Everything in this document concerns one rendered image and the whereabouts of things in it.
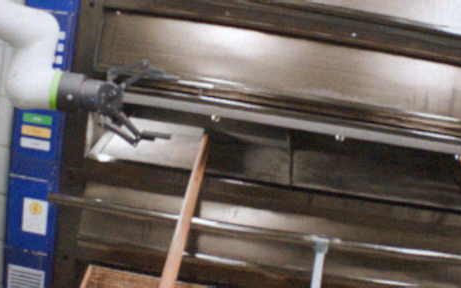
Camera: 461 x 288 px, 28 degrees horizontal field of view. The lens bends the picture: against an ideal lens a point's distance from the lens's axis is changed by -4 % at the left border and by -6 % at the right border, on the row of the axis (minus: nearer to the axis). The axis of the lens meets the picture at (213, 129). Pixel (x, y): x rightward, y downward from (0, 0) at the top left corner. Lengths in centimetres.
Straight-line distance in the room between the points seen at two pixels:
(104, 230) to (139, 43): 57
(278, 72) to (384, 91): 31
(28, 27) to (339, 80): 97
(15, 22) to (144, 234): 96
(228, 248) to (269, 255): 12
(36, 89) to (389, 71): 106
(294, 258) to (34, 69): 106
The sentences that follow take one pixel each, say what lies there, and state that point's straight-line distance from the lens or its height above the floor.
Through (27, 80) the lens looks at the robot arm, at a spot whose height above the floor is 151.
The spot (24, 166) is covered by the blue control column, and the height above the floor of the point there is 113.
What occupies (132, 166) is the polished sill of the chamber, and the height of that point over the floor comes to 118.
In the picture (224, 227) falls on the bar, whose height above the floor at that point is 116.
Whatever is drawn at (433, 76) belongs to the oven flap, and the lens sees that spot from 279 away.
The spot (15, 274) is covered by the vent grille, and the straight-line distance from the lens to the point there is 301.
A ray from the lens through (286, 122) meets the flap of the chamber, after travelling 262.
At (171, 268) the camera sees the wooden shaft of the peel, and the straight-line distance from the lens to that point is 205.
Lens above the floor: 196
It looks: 13 degrees down
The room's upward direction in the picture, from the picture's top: 8 degrees clockwise
